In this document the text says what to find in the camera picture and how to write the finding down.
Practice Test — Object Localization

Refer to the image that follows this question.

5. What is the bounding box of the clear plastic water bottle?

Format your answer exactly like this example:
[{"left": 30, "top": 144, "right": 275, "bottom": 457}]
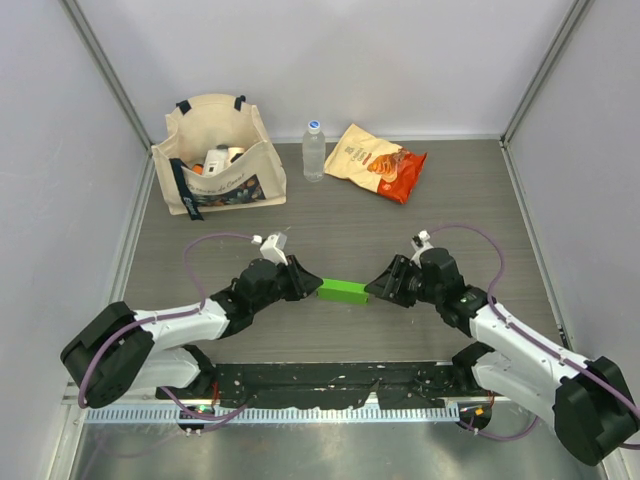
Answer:
[{"left": 302, "top": 120, "right": 326, "bottom": 182}]

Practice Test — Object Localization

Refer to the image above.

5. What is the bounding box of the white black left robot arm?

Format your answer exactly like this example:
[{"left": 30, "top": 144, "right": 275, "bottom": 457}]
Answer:
[{"left": 60, "top": 255, "right": 323, "bottom": 409}]

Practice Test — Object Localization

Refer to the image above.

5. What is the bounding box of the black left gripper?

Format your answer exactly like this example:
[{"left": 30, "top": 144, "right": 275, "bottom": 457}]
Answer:
[{"left": 252, "top": 255, "right": 322, "bottom": 313}]

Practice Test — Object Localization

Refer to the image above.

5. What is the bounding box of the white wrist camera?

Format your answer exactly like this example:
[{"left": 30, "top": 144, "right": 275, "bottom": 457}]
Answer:
[
  {"left": 411, "top": 230, "right": 433, "bottom": 266},
  {"left": 251, "top": 232, "right": 288, "bottom": 265}
]

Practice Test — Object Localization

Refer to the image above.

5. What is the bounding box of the white slotted cable duct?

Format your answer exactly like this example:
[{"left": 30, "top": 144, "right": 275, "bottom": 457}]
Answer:
[{"left": 85, "top": 403, "right": 460, "bottom": 425}]

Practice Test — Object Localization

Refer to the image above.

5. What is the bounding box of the orange beige snack bag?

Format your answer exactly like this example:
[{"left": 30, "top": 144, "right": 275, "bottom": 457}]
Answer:
[{"left": 324, "top": 124, "right": 428, "bottom": 204}]

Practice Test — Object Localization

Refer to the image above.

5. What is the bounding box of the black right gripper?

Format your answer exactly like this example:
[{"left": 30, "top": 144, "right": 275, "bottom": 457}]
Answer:
[{"left": 365, "top": 254, "right": 443, "bottom": 308}]

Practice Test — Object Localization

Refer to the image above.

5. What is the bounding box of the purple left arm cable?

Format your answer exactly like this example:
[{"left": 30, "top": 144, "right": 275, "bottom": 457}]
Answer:
[{"left": 78, "top": 232, "right": 264, "bottom": 459}]

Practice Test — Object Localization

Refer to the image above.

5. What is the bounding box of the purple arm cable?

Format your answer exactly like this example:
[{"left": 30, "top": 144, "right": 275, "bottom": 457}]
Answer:
[
  {"left": 424, "top": 223, "right": 640, "bottom": 444},
  {"left": 78, "top": 232, "right": 264, "bottom": 459}
]

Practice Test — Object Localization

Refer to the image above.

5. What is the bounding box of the green paper box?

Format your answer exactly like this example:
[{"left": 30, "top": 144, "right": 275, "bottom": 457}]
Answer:
[{"left": 316, "top": 278, "right": 369, "bottom": 305}]

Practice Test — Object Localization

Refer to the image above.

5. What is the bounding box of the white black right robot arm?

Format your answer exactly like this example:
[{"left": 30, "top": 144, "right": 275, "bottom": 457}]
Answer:
[{"left": 365, "top": 248, "right": 639, "bottom": 466}]

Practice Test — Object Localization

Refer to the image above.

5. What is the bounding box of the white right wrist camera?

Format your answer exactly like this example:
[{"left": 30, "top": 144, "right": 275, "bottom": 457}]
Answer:
[{"left": 411, "top": 230, "right": 433, "bottom": 266}]

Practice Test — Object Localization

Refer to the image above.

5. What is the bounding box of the beige canvas tote bag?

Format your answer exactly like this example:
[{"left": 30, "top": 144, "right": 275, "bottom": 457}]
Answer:
[{"left": 152, "top": 94, "right": 287, "bottom": 220}]

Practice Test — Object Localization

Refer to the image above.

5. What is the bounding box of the white box in bag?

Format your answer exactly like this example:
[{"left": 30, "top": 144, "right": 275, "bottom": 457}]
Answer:
[{"left": 203, "top": 148, "right": 229, "bottom": 176}]

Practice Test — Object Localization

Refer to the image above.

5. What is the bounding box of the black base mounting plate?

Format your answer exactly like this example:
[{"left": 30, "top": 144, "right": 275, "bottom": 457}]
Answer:
[{"left": 170, "top": 362, "right": 488, "bottom": 410}]

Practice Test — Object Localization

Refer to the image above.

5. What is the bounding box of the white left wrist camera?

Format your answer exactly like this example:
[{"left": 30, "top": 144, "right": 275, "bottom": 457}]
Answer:
[{"left": 251, "top": 232, "right": 288, "bottom": 265}]

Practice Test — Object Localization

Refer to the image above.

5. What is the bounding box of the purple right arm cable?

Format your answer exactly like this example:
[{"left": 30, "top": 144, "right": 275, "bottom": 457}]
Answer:
[{"left": 424, "top": 223, "right": 640, "bottom": 444}]

